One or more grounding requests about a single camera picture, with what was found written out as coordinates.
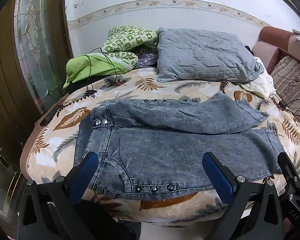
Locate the white cloth with yellow trim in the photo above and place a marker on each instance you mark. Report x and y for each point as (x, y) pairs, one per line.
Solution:
(258, 82)

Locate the patterned glass door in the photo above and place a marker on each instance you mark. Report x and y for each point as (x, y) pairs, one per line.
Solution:
(35, 45)

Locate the plain green pillow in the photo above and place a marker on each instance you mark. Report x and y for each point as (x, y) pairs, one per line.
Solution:
(90, 66)

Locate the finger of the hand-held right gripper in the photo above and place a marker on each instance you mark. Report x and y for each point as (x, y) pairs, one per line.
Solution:
(288, 167)

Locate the blue denim pants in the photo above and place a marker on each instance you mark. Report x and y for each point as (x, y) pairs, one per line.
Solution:
(165, 145)

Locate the leaf print bed sheet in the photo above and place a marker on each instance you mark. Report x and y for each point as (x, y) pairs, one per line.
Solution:
(150, 85)

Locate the black power adapter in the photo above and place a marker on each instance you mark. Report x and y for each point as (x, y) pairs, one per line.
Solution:
(283, 104)

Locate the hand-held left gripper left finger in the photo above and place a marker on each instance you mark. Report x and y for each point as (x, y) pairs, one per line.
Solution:
(87, 168)

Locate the grey quilted pillow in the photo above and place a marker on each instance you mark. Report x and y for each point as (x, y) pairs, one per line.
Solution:
(202, 55)

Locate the striped floral cushion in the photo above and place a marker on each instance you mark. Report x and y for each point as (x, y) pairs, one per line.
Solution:
(293, 85)

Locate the green patterned blanket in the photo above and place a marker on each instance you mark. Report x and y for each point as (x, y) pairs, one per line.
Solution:
(126, 43)

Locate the brown padded headboard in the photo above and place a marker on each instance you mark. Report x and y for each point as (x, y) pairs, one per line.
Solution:
(272, 45)

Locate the purple patterned cloth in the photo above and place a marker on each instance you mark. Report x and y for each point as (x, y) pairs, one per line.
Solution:
(147, 59)

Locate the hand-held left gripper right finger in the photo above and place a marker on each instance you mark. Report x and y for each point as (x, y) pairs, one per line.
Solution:
(217, 177)

